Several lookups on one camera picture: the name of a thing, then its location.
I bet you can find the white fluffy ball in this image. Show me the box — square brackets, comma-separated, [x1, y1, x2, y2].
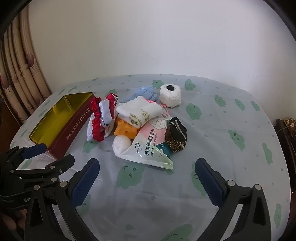
[112, 134, 134, 158]

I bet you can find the blue towel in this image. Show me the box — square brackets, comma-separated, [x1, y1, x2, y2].
[122, 86, 159, 103]

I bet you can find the pink and green wipes packet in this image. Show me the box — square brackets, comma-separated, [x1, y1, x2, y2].
[120, 117, 174, 171]

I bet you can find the orange rubber toy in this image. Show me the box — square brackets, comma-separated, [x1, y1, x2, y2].
[113, 117, 140, 140]

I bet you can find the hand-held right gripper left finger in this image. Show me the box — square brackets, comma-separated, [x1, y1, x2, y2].
[24, 158, 100, 241]

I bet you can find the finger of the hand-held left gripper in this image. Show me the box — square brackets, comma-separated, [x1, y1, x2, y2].
[0, 143, 48, 172]
[9, 155, 75, 186]

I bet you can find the brown floral cloth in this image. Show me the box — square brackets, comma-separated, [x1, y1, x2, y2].
[284, 118, 296, 138]

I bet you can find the white towel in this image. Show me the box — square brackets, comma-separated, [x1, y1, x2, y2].
[116, 95, 163, 128]

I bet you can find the white sachet pink ribbon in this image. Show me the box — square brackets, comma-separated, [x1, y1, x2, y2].
[144, 98, 170, 120]

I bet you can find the black and gold pouch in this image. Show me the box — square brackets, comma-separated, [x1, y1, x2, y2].
[165, 117, 188, 153]

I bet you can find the white fluffy roll black centre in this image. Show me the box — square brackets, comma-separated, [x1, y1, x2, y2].
[159, 83, 182, 108]

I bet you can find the red tin box gold inside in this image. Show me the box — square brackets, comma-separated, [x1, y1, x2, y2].
[29, 92, 96, 160]

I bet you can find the red and white cloth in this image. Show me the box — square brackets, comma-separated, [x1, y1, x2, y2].
[87, 93, 119, 142]

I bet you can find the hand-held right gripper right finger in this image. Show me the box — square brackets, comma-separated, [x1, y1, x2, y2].
[195, 158, 272, 241]

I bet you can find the beige leaf print curtain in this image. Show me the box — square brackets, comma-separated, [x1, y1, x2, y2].
[0, 9, 52, 126]

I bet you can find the person's left hand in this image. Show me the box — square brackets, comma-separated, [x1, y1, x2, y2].
[0, 207, 26, 241]

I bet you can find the dark brown wooden cabinet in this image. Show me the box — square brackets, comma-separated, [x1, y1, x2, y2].
[0, 97, 22, 151]

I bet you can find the cloud print tablecloth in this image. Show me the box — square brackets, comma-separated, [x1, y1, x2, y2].
[9, 74, 292, 241]

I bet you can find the dark wooden furniture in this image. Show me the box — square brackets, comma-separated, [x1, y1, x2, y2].
[275, 118, 296, 167]

